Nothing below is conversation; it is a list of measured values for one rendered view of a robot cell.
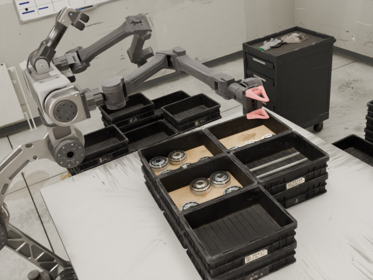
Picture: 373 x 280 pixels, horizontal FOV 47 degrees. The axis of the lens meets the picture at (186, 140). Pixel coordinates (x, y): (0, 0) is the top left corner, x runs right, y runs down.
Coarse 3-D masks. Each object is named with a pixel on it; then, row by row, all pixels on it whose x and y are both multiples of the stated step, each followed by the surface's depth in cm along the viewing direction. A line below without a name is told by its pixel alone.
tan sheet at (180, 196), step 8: (232, 176) 216; (232, 184) 210; (240, 184) 209; (176, 192) 210; (184, 192) 209; (216, 192) 206; (176, 200) 205; (184, 200) 204; (192, 200) 204; (200, 200) 203; (208, 200) 202
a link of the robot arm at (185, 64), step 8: (176, 48) 188; (184, 56) 185; (184, 64) 181; (192, 64) 178; (200, 64) 177; (184, 72) 190; (192, 72) 176; (200, 72) 171; (208, 72) 168; (216, 72) 167; (200, 80) 173; (208, 80) 166; (216, 80) 160; (216, 88) 164; (224, 88) 159; (224, 96) 161
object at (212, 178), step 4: (216, 172) 215; (220, 172) 215; (224, 172) 214; (212, 176) 213; (228, 176) 211; (212, 180) 210; (216, 180) 209; (220, 180) 209; (224, 180) 209; (228, 180) 208
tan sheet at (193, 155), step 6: (192, 150) 241; (198, 150) 240; (204, 150) 240; (192, 156) 236; (198, 156) 235; (168, 162) 233; (186, 162) 231; (192, 162) 231; (168, 168) 228; (174, 168) 228; (156, 174) 225
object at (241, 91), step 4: (256, 84) 147; (240, 88) 152; (244, 88) 146; (248, 88) 145; (236, 92) 151; (240, 92) 150; (244, 92) 146; (236, 96) 151; (240, 96) 149; (236, 100) 152; (240, 100) 150; (252, 100) 148; (252, 104) 150; (244, 108) 149; (252, 108) 151; (256, 108) 151; (244, 112) 150; (248, 112) 151
